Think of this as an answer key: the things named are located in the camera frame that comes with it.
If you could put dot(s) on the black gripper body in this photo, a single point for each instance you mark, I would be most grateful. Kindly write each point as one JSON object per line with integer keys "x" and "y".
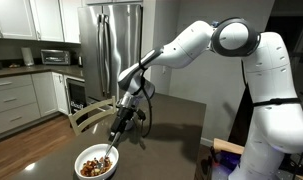
{"x": 123, "y": 120}

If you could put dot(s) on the wooden base board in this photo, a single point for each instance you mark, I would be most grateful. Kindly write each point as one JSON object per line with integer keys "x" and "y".
{"x": 227, "y": 146}

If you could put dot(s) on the white ceramic bowl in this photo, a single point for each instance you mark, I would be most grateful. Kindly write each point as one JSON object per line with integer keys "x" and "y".
{"x": 86, "y": 155}

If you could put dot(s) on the white lower kitchen cabinets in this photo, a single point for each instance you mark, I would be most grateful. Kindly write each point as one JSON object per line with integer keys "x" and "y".
{"x": 17, "y": 103}

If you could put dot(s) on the brown food pieces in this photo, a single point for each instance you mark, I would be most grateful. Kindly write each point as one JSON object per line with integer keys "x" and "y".
{"x": 91, "y": 168}

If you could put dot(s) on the stainless steel refrigerator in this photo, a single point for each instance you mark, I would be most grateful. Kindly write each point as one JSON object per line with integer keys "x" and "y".
{"x": 121, "y": 50}

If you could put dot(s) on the metal spoon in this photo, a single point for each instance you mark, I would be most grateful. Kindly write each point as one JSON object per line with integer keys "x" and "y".
{"x": 108, "y": 150}

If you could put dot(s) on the pale wooden chair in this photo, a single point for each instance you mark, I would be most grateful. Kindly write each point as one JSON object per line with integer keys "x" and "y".
{"x": 91, "y": 111}

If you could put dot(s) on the white upper kitchen cabinets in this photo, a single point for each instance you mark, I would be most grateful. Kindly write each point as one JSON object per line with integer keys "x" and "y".
{"x": 21, "y": 20}

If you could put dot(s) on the white paper towel roll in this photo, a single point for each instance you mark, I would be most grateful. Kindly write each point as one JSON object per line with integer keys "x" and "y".
{"x": 27, "y": 56}

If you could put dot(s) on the white kitchen cabinets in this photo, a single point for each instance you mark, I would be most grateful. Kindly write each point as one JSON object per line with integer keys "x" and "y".
{"x": 17, "y": 103}
{"x": 21, "y": 20}

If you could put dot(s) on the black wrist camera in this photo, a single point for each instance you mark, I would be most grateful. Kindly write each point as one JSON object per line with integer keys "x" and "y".
{"x": 141, "y": 115}

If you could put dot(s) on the black wine cooler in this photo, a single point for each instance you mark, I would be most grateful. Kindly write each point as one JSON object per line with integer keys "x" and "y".
{"x": 77, "y": 95}

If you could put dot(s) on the dark kitchen countertop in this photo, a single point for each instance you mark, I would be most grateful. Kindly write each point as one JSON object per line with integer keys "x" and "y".
{"x": 41, "y": 70}

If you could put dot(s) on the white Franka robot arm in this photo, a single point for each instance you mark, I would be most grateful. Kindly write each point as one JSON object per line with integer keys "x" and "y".
{"x": 277, "y": 100}

